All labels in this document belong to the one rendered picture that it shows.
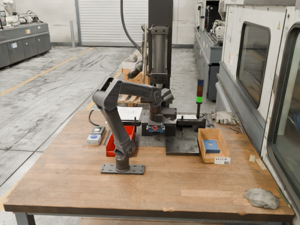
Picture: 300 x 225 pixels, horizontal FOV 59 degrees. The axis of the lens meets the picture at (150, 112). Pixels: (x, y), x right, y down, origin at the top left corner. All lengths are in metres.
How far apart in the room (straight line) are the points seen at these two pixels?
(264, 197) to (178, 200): 0.33
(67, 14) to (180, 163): 10.49
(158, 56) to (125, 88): 0.40
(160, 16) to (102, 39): 9.63
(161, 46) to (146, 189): 0.72
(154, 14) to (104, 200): 0.95
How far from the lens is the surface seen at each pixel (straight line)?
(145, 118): 1.60
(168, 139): 1.50
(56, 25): 11.73
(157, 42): 1.42
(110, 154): 1.38
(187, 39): 10.71
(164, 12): 1.49
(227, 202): 1.15
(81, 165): 1.35
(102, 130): 1.60
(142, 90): 1.15
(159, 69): 1.44
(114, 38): 10.95
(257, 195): 1.19
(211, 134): 1.55
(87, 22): 11.20
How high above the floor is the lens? 1.62
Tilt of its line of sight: 22 degrees down
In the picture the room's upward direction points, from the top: straight up
